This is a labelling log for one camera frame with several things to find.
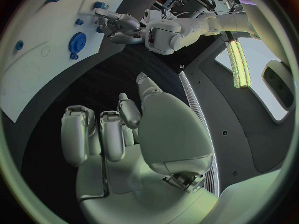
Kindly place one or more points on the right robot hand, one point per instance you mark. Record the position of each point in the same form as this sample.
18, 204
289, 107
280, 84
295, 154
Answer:
144, 171

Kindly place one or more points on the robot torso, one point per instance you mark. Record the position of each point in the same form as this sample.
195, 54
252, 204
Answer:
233, 125

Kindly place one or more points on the glowing light bar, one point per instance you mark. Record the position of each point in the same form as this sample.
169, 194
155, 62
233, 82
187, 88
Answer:
238, 63

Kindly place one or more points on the blue peg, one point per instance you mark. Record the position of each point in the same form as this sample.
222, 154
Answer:
19, 45
99, 4

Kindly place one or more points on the blue plug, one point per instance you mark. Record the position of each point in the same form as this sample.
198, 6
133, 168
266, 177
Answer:
99, 30

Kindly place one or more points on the large blue gear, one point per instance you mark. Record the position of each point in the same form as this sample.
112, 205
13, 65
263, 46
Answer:
77, 41

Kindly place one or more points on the white task board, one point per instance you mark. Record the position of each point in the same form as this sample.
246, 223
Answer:
42, 46

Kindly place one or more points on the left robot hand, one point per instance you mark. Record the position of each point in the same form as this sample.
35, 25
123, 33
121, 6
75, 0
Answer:
123, 25

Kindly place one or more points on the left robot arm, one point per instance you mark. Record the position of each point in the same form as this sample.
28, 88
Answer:
186, 29

